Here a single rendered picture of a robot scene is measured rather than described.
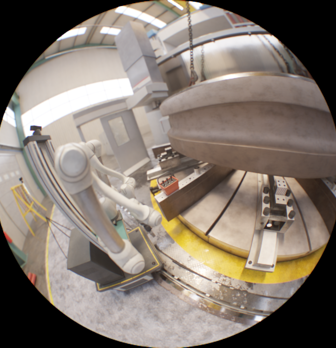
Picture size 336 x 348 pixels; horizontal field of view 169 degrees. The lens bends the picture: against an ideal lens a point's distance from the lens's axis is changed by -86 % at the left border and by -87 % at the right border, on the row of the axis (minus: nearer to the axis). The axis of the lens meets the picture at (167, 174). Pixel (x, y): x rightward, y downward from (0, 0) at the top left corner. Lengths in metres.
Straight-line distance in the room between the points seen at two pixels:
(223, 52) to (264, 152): 4.02
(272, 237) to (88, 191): 1.38
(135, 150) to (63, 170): 4.14
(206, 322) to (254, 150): 1.78
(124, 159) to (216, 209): 3.49
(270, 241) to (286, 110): 1.15
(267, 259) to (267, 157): 0.88
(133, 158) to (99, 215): 3.97
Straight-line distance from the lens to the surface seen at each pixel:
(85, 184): 0.44
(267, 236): 1.25
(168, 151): 2.37
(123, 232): 1.15
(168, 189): 1.25
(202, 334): 1.60
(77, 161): 0.38
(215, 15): 7.38
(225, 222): 1.42
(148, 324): 1.69
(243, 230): 1.39
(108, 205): 1.19
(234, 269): 1.54
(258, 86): 1.06
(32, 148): 0.84
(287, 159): 1.19
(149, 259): 1.35
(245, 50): 4.67
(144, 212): 0.68
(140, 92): 3.74
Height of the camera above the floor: 1.49
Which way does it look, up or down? 28 degrees down
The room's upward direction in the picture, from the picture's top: 18 degrees counter-clockwise
